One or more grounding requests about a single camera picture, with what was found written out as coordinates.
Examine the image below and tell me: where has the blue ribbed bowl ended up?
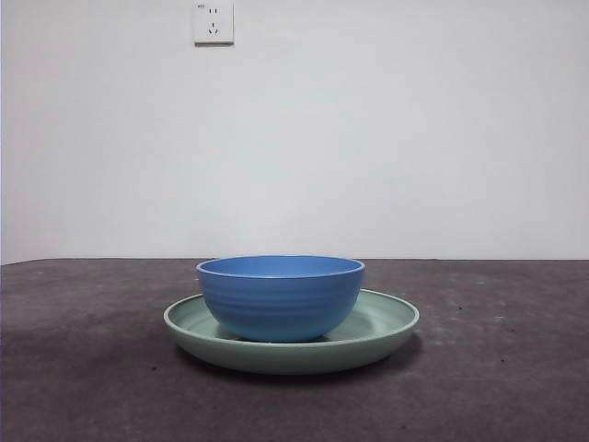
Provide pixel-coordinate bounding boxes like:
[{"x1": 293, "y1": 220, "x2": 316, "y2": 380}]
[{"x1": 195, "y1": 255, "x2": 366, "y2": 343}]

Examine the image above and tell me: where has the green round plate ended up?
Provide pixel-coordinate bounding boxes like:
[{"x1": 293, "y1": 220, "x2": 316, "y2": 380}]
[{"x1": 163, "y1": 287, "x2": 421, "y2": 376}]

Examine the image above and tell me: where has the white wall socket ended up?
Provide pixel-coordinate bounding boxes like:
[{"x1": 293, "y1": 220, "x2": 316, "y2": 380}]
[{"x1": 192, "y1": 2, "x2": 235, "y2": 46}]

